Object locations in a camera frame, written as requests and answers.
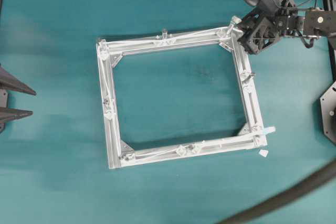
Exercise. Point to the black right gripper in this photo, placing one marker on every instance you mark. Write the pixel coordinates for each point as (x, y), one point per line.
(259, 32)

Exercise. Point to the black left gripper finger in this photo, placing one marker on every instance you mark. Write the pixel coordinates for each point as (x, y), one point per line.
(9, 82)
(9, 114)

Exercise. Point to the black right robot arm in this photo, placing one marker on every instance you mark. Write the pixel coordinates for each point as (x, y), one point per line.
(308, 24)

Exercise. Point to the white tape scrap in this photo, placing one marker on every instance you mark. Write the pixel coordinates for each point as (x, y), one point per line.
(263, 153)

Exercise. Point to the black extrusion rail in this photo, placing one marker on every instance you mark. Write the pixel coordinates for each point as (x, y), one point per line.
(329, 7)

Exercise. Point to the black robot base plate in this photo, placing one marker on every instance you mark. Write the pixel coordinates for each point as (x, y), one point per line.
(327, 103)

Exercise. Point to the aluminium extrusion frame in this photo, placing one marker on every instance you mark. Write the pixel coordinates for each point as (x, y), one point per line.
(175, 96)

